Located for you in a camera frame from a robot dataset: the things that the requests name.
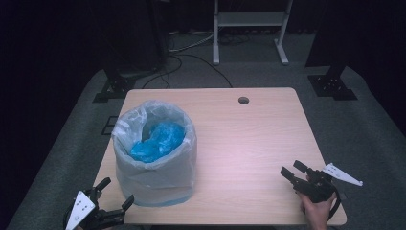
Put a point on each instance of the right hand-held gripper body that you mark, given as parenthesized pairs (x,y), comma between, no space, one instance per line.
(314,188)

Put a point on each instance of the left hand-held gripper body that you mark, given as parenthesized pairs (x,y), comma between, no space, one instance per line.
(83,207)

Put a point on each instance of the white translucent plastic bag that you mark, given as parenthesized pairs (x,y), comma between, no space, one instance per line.
(153,179)

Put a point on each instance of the green plastic bin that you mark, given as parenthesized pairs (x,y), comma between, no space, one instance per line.
(166,202)

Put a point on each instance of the blue plastic wad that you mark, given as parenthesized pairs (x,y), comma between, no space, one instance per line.
(159,143)

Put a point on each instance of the person's right hand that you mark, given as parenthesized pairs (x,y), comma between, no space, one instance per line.
(316,211)

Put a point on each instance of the black stand base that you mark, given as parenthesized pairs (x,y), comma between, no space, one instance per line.
(116,86)
(332,86)

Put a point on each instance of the black rectangular floor frame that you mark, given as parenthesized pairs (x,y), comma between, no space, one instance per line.
(109,125)

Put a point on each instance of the white metal stand frame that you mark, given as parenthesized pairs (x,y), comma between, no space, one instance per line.
(250,19)

